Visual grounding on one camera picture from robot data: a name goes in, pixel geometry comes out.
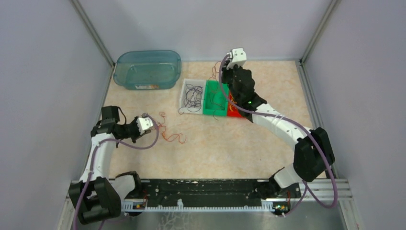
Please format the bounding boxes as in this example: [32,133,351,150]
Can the coloured wire bundle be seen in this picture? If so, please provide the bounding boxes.
[154,112,187,144]

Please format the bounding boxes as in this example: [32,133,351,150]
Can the purple wires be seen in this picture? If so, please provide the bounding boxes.
[178,83,203,115]

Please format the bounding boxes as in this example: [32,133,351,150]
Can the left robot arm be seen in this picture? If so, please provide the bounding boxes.
[68,106,159,230]

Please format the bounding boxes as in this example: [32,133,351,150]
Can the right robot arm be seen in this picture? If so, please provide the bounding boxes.
[220,66,335,197]

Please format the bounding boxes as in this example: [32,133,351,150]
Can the green plastic bin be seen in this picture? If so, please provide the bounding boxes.
[202,80,228,117]

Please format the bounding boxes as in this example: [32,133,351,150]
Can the red plastic bin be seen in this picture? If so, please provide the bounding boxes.
[226,92,243,118]

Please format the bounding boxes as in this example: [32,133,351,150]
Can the white plastic bin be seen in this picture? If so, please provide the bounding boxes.
[178,79,206,115]

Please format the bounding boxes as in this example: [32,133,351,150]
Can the blue transparent plastic tub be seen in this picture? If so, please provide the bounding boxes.
[113,50,182,90]

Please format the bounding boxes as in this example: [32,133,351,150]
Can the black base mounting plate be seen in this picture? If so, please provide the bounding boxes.
[126,179,296,207]

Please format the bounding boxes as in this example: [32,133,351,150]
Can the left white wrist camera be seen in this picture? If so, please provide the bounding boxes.
[136,116,155,134]

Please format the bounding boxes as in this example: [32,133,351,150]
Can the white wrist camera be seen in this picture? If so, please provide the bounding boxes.
[226,47,247,69]
[136,116,155,134]

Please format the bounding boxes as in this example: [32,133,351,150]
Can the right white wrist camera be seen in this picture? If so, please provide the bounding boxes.
[226,47,247,69]

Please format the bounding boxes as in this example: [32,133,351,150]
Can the white slotted cable duct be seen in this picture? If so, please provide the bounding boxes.
[121,201,275,212]

